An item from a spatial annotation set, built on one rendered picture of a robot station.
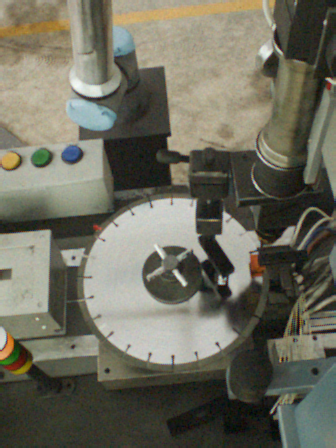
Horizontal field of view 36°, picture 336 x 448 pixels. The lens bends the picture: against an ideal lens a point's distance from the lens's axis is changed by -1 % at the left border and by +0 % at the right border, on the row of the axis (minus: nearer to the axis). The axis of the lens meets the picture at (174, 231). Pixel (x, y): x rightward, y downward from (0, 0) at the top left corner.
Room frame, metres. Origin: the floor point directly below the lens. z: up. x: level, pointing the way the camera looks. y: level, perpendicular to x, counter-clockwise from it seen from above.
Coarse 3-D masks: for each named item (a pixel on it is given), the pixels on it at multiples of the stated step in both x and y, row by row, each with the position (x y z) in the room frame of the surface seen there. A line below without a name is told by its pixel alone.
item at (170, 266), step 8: (160, 248) 0.41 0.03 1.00; (168, 256) 0.39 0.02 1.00; (176, 256) 0.39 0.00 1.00; (184, 256) 0.39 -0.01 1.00; (168, 264) 0.38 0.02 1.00; (176, 264) 0.37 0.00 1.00; (152, 272) 0.37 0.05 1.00; (160, 272) 0.37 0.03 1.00; (168, 272) 0.37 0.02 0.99; (176, 272) 0.36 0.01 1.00; (184, 280) 0.34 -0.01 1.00
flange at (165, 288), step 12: (156, 252) 0.43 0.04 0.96; (168, 252) 0.42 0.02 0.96; (180, 252) 0.42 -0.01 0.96; (144, 264) 0.40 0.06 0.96; (156, 264) 0.40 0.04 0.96; (180, 264) 0.39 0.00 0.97; (192, 264) 0.39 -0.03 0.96; (144, 276) 0.38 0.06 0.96; (156, 276) 0.38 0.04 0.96; (168, 276) 0.37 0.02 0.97; (192, 276) 0.37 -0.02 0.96; (156, 288) 0.35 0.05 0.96; (168, 288) 0.35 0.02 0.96; (180, 288) 0.35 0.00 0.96; (192, 288) 0.34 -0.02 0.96; (168, 300) 0.33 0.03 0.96; (180, 300) 0.33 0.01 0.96
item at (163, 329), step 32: (128, 224) 0.50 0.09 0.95; (160, 224) 0.49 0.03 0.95; (192, 224) 0.48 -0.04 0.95; (224, 224) 0.47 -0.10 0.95; (96, 256) 0.44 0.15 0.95; (128, 256) 0.43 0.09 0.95; (96, 288) 0.37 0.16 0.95; (128, 288) 0.36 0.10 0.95; (224, 288) 0.34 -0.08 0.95; (256, 288) 0.33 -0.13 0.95; (96, 320) 0.31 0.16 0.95; (128, 320) 0.30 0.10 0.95; (160, 320) 0.30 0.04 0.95; (192, 320) 0.29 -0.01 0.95; (224, 320) 0.28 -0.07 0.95; (128, 352) 0.25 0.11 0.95; (160, 352) 0.24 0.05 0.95; (192, 352) 0.23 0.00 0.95
